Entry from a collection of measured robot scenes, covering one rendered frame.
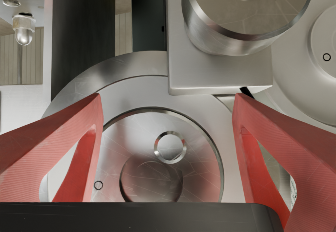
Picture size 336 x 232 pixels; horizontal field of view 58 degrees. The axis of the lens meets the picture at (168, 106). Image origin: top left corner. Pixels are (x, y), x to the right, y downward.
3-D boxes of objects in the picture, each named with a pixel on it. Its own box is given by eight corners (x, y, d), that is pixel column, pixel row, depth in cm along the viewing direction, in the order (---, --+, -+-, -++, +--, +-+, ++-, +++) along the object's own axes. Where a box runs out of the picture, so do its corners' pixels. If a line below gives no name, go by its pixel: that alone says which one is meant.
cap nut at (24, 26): (30, 14, 49) (30, 41, 49) (39, 22, 53) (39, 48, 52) (7, 15, 49) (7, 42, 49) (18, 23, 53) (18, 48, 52)
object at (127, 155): (52, 216, 15) (119, 84, 16) (65, 206, 17) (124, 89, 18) (185, 284, 15) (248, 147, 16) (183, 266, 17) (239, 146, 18)
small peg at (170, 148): (157, 167, 13) (151, 134, 13) (158, 160, 16) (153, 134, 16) (189, 160, 13) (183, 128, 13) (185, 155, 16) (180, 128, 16)
